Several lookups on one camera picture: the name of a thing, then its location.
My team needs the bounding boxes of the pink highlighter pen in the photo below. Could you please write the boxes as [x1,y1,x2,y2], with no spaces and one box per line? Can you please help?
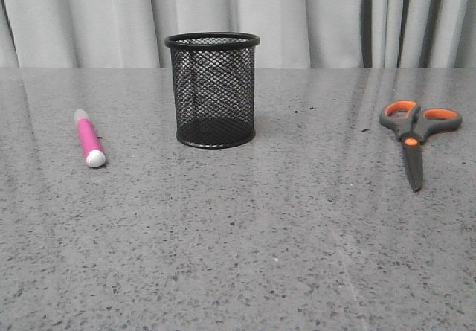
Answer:
[74,109,106,168]

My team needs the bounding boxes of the grey orange scissors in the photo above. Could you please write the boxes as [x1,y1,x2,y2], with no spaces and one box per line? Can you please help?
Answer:
[379,100,463,192]

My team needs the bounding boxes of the grey curtain backdrop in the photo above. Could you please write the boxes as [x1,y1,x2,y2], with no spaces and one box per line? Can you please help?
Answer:
[1,0,475,68]

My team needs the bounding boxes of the black mesh pen holder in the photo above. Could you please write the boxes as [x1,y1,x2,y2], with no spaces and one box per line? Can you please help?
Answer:
[164,32,260,149]

